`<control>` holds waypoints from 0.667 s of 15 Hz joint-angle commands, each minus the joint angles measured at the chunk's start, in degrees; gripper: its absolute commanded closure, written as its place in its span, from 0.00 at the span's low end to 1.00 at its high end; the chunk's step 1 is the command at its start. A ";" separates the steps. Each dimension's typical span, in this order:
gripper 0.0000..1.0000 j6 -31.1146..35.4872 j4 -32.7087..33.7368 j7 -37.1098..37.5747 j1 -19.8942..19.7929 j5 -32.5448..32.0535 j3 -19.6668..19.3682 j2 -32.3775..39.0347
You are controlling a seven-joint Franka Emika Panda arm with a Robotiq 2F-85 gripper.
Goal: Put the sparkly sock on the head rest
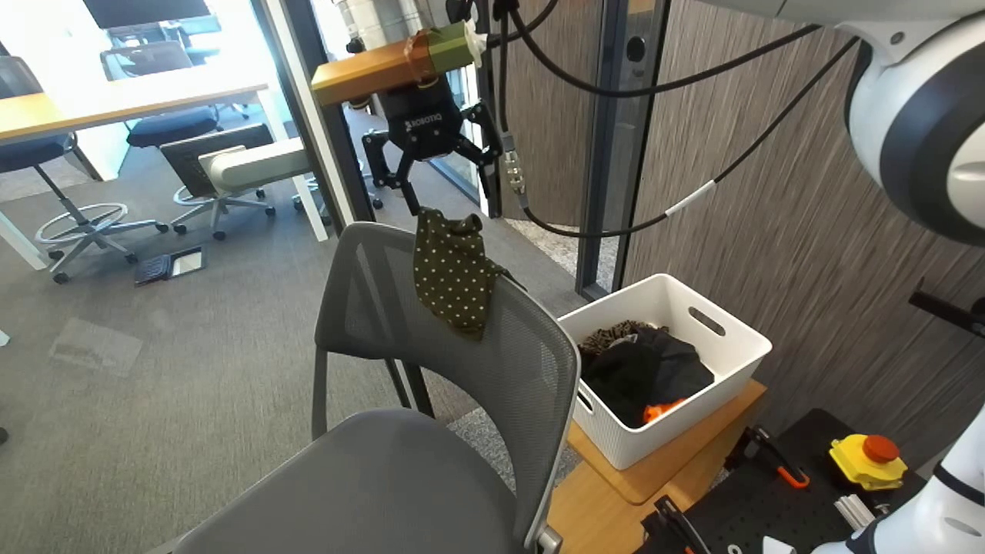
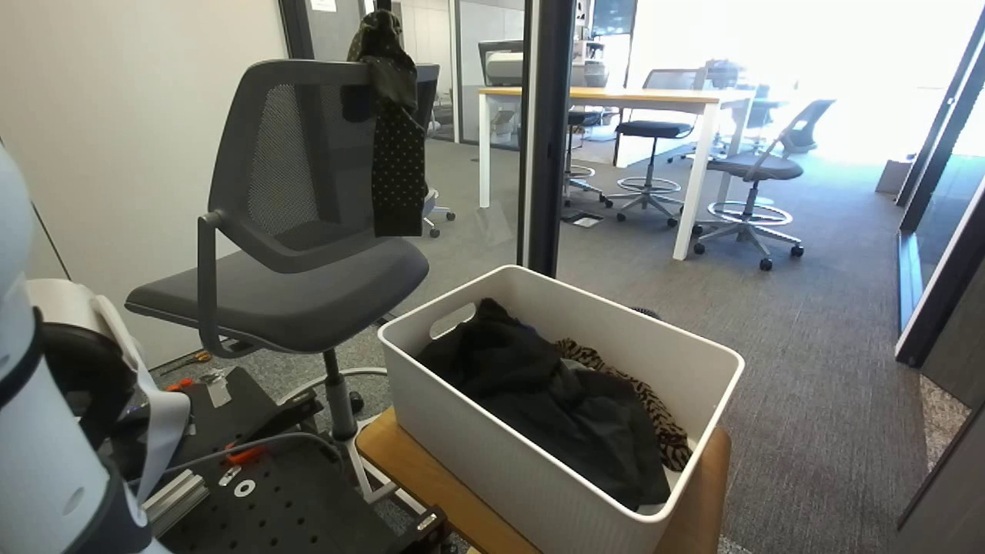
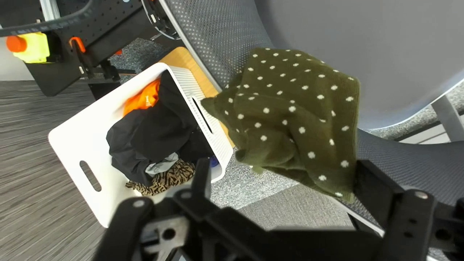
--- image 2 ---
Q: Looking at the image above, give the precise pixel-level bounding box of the black clamp orange handle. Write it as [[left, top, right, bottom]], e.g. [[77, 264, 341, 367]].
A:
[[161, 350, 233, 401], [218, 394, 326, 472]]

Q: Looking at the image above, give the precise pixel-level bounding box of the sparkly dark sock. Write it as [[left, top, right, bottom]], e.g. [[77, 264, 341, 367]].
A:
[[345, 9, 422, 116]]

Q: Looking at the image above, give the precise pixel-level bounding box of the grey mesh office chair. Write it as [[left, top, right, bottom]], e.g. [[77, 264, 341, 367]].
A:
[[122, 54, 435, 445]]

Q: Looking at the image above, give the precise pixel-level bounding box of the leopard print cloth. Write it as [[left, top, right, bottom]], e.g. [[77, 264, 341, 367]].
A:
[[554, 334, 696, 476]]

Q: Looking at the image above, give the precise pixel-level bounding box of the black dotted sock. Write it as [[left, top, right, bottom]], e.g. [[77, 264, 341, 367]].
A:
[[367, 89, 430, 240]]

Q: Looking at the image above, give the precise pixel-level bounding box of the black cloth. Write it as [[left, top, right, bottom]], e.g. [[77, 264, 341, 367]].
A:
[[417, 295, 678, 510]]

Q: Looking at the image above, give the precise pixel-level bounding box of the dark glass door frame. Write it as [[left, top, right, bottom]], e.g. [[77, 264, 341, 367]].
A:
[[894, 0, 985, 369]]

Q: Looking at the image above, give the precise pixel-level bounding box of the black tall stool chair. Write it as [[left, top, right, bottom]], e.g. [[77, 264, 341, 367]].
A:
[[609, 65, 701, 231]]

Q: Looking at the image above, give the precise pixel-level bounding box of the white office table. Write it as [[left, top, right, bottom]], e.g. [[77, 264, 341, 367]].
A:
[[474, 83, 760, 264]]

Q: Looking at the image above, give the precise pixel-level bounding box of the aluminium profile rail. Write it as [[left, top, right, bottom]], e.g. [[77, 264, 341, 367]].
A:
[[138, 465, 211, 539]]

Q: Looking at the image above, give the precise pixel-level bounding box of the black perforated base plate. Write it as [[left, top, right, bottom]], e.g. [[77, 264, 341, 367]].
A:
[[150, 367, 456, 554]]

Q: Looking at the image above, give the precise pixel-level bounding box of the grey floor box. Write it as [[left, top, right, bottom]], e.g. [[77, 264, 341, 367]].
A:
[[875, 151, 917, 201]]

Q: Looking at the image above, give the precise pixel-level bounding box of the white plastic storage bin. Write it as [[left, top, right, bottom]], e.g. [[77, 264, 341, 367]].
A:
[[375, 263, 748, 554]]

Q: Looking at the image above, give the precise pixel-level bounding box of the dark swivel office chair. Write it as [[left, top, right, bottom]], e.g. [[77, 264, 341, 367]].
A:
[[691, 96, 841, 277]]

